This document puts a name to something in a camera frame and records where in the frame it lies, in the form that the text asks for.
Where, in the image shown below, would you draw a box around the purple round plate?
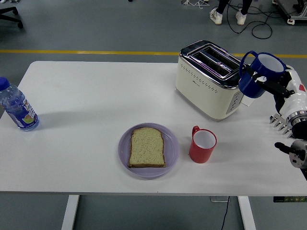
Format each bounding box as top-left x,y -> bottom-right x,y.
118,122 -> 180,178

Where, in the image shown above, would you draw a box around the water bottle with blue cap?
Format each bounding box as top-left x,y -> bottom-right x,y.
0,76 -> 40,132

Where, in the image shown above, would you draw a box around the metal equipment cart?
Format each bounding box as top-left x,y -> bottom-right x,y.
272,0 -> 307,26

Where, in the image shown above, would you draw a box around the slice of bread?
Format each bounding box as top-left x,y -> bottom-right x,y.
128,127 -> 166,168

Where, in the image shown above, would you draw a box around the black floor cable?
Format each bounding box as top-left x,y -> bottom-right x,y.
226,0 -> 292,40

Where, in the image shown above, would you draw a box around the black table control panel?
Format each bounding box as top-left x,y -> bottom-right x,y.
272,196 -> 307,203

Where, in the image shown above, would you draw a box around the blue enamel cup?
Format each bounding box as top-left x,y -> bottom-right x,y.
238,50 -> 287,99

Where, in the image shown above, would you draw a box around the white paper card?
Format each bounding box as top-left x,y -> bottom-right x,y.
241,94 -> 255,107

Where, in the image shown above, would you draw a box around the person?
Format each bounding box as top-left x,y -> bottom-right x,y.
210,0 -> 252,26

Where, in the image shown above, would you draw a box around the black cable under table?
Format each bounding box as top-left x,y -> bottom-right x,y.
220,196 -> 231,230

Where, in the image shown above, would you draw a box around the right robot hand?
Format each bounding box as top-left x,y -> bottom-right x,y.
246,65 -> 307,117

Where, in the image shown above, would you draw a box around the red enamel cup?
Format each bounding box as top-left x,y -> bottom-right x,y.
189,125 -> 218,164

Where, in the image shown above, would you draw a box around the metal toast rack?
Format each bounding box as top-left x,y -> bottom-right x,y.
269,114 -> 295,139

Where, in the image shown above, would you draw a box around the cream and chrome toaster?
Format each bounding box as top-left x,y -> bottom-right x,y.
174,40 -> 255,123

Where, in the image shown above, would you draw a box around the white table leg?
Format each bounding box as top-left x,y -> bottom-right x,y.
237,196 -> 257,230
61,195 -> 80,230

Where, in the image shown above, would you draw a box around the black office chair base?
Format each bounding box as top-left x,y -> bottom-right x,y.
0,6 -> 24,29

